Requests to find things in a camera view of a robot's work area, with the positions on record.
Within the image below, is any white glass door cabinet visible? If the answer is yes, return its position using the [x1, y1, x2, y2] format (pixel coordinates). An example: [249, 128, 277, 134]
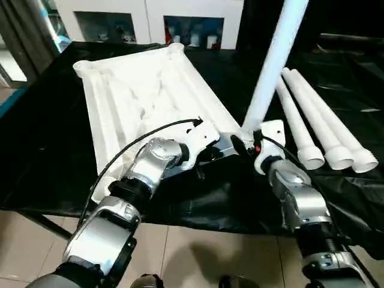
[54, 0, 245, 50]

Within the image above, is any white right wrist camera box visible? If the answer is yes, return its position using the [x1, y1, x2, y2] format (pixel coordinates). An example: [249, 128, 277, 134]
[253, 119, 287, 175]

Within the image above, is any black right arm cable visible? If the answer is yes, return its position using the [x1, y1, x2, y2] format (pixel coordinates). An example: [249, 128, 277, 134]
[257, 135, 313, 181]

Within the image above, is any light blue background object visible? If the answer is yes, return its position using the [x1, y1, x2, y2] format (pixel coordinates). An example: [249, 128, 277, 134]
[36, 3, 71, 52]

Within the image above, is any white plastic table leg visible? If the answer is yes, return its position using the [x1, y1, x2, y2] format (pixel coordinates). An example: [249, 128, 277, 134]
[240, 0, 310, 142]
[281, 67, 355, 171]
[273, 77, 326, 170]
[290, 69, 379, 174]

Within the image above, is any white plastic table top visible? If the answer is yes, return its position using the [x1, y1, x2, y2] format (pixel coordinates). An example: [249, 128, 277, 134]
[72, 43, 248, 202]

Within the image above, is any black robot foot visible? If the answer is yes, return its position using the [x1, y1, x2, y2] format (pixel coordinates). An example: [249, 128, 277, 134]
[218, 275, 260, 288]
[129, 274, 164, 288]

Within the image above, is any black left robot foot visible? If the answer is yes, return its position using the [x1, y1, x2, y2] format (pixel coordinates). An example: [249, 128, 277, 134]
[129, 274, 164, 288]

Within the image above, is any grey curtain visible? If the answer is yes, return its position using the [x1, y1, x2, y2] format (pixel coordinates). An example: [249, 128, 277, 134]
[0, 0, 58, 79]

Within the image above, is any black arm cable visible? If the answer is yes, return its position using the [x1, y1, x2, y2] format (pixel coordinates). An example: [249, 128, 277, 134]
[257, 135, 313, 181]
[78, 118, 203, 226]

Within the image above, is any black table mat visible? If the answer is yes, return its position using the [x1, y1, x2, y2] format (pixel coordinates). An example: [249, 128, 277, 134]
[0, 40, 384, 260]

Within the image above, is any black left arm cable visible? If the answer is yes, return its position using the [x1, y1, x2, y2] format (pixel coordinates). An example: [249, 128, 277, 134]
[78, 118, 203, 226]

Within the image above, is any black right robot foot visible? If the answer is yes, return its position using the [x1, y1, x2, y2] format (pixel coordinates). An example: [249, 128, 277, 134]
[218, 275, 260, 288]

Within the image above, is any black metal table frame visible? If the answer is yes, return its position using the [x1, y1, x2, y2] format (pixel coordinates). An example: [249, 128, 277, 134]
[12, 210, 82, 242]

